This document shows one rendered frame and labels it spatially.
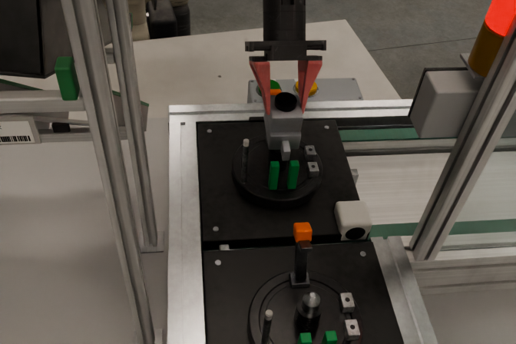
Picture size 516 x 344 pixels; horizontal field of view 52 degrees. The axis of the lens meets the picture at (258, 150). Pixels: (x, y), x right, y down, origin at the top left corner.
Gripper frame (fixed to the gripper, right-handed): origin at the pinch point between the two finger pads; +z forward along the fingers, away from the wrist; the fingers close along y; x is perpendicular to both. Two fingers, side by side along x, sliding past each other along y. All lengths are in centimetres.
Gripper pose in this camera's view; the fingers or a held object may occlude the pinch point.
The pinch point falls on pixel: (284, 107)
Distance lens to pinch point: 74.1
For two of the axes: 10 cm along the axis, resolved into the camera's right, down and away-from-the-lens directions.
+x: -1.2, -1.9, 9.7
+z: 0.2, 9.8, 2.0
